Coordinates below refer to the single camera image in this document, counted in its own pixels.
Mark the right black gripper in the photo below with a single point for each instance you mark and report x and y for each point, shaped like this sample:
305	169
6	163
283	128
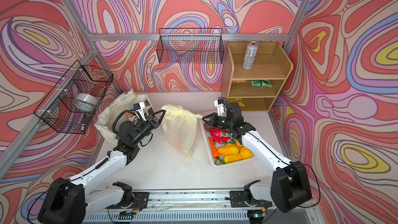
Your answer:
213	122

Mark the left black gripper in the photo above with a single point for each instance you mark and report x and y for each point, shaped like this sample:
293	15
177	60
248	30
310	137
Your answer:
151	123

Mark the white perforated plastic basket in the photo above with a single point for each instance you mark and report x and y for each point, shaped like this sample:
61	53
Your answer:
219	162

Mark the cream plastic grocery bag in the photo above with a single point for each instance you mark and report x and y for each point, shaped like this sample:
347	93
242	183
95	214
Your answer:
180	128

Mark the leaf print canvas tote bag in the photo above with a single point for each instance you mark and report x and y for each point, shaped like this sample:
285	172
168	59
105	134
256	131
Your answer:
123	102

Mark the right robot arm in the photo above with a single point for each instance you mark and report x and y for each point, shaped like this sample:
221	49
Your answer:
290	187

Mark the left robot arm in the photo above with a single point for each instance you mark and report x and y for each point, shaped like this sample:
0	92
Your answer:
87	180

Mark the toy dark red fruit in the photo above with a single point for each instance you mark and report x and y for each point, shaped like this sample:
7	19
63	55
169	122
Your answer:
207	127

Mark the toy pink dragon fruit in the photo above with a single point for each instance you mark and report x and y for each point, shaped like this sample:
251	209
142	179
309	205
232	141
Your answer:
219	136

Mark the yellow chips packet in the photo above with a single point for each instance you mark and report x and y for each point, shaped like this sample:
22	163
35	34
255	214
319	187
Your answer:
239	101

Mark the toy carrot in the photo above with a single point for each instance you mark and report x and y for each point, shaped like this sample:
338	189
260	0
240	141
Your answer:
214	150

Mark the toy yellow corn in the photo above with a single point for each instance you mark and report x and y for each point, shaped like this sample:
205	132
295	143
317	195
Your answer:
228	150

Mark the toy yellow pear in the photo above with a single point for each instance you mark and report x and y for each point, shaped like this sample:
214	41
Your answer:
245	153

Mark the green snack packet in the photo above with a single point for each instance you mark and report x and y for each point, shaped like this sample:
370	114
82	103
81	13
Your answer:
261	83

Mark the wooden shelf unit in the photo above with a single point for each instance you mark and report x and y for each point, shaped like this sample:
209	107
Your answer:
271	63

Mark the white tape roll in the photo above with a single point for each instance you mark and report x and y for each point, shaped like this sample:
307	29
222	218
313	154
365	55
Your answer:
85	103

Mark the black wire basket back wall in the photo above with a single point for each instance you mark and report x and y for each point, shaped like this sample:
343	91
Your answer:
190	46

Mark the black wire basket wall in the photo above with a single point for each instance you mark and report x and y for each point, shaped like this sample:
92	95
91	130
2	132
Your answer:
57	111
190	46

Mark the black wire basket left wall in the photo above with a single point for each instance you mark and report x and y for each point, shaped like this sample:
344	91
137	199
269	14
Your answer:
57	111

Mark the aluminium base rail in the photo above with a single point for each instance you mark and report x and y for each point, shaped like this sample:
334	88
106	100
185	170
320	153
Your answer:
117	205

